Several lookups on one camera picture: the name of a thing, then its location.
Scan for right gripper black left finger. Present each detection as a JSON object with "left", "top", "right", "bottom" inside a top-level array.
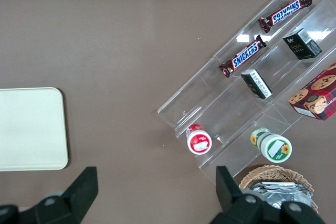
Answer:
[{"left": 0, "top": 166, "right": 99, "bottom": 224}]

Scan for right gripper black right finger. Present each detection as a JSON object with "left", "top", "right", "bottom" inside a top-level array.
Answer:
[{"left": 209, "top": 165, "right": 326, "bottom": 224}]

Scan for light wicker basket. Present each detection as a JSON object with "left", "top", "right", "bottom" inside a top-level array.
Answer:
[{"left": 238, "top": 165, "right": 320, "bottom": 214}]

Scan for beige rectangular plastic tray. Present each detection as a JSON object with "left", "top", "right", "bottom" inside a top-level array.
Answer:
[{"left": 0, "top": 87, "right": 69, "bottom": 172}]

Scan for silver foil packets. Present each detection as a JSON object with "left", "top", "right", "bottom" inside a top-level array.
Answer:
[{"left": 249, "top": 181, "right": 313, "bottom": 210}]

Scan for green lid sunflower cup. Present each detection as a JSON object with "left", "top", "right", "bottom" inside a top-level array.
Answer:
[{"left": 249, "top": 127, "right": 293, "bottom": 163}]

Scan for red lid white cup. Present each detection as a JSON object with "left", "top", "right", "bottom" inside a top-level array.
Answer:
[{"left": 186, "top": 123, "right": 213, "bottom": 154}]

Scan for clear acrylic stepped display rack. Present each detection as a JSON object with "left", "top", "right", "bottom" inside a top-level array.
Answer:
[{"left": 156, "top": 0, "right": 336, "bottom": 183}]

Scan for small black carton box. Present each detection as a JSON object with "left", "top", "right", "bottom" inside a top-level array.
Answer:
[
  {"left": 240, "top": 68, "right": 273, "bottom": 100},
  {"left": 282, "top": 27, "right": 323, "bottom": 61}
]

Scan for red chocolate chip cookie box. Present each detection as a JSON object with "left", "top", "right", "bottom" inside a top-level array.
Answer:
[{"left": 288, "top": 61, "right": 336, "bottom": 121}]

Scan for Snickers chocolate bar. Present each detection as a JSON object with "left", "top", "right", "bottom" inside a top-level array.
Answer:
[
  {"left": 218, "top": 34, "right": 267, "bottom": 78},
  {"left": 258, "top": 0, "right": 313, "bottom": 34}
]

